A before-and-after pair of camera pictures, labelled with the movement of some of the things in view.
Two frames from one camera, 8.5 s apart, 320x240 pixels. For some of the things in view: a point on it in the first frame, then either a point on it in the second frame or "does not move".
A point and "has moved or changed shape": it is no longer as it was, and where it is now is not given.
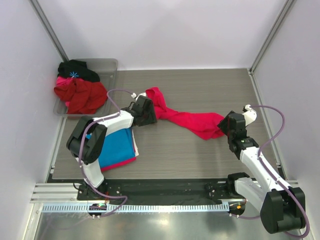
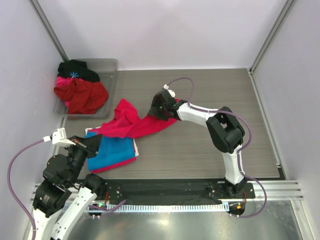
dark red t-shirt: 82,96 does not move
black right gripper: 223,124 → 156,104
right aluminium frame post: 287,5 does not move
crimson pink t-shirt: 206,125 has moved or changed shape
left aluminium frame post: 49,30 does not move
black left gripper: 152,118 → 90,145
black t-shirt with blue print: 77,68 does not move
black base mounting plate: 159,190 does not move
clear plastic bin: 107,70 does not move
